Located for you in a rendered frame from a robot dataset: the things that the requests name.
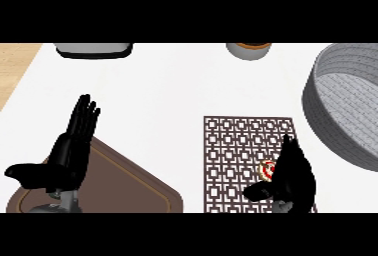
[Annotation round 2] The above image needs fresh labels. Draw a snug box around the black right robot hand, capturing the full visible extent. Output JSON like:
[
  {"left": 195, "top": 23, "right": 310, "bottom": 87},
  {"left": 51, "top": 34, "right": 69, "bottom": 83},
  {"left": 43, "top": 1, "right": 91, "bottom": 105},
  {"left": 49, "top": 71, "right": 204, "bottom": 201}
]
[{"left": 242, "top": 134, "right": 317, "bottom": 214}]

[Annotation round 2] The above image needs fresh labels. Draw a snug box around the grey wicker basket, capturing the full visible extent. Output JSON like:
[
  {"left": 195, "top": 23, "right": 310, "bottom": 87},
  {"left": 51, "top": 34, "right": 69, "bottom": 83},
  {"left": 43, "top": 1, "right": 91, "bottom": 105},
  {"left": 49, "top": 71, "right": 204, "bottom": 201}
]
[{"left": 301, "top": 43, "right": 378, "bottom": 173}]

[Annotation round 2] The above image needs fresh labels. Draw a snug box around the brown cutting board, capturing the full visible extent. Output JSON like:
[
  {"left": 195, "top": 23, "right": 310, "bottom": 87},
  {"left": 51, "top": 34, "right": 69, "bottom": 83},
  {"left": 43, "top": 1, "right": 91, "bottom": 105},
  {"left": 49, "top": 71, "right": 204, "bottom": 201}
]
[{"left": 4, "top": 135, "right": 184, "bottom": 214}]

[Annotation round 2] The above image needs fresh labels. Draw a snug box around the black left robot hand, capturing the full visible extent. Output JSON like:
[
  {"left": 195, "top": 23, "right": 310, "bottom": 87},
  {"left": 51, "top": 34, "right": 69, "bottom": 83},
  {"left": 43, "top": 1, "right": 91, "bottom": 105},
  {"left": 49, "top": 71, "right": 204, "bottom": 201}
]
[{"left": 3, "top": 94, "right": 102, "bottom": 196}]

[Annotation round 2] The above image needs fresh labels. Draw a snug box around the brown patterned placemat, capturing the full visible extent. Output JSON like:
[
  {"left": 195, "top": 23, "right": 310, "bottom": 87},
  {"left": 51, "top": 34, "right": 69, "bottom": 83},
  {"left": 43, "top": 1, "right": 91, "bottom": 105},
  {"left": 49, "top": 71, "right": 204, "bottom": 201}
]
[{"left": 202, "top": 115, "right": 319, "bottom": 214}]

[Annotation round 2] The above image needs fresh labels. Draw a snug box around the grey and black appliance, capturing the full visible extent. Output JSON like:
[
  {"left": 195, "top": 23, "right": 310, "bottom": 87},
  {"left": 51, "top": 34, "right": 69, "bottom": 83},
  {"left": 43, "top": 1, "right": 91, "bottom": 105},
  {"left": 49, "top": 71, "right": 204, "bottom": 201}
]
[{"left": 53, "top": 43, "right": 136, "bottom": 60}]

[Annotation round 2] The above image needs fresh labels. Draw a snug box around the grey pot with orange rim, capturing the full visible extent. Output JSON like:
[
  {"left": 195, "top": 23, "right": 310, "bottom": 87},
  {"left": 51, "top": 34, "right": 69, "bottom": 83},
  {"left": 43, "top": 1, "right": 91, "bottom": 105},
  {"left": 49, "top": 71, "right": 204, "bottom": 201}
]
[{"left": 224, "top": 43, "right": 273, "bottom": 62}]

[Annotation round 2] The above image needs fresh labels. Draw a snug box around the red and white cupcake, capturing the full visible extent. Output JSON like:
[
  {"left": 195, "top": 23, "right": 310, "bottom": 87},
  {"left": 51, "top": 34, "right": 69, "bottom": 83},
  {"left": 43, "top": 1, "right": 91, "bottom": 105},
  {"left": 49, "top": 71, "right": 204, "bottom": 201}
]
[{"left": 258, "top": 159, "right": 277, "bottom": 183}]

